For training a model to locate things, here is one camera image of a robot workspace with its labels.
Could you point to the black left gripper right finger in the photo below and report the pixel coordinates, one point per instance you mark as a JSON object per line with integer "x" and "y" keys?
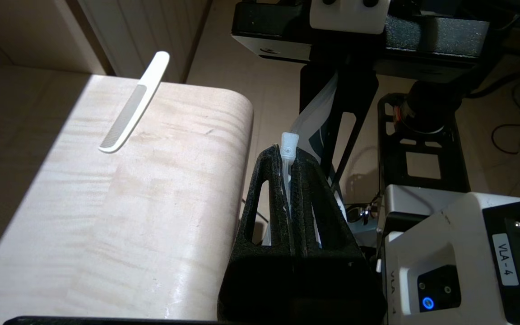
{"x": 314, "y": 216}

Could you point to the white and black robot base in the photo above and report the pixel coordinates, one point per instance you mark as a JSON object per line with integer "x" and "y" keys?
{"x": 445, "y": 234}

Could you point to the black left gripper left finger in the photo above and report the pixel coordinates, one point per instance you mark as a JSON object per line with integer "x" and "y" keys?
{"x": 280, "y": 225}

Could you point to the white plastic comb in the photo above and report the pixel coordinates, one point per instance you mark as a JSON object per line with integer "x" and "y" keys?
{"x": 129, "y": 113}

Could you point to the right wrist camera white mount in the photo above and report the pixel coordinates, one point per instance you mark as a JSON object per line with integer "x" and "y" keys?
{"x": 348, "y": 20}

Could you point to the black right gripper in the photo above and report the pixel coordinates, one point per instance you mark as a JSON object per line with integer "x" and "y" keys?
{"x": 436, "y": 45}

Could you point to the white pouch with blue plants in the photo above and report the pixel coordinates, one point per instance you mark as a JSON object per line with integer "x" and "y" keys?
{"x": 289, "y": 144}

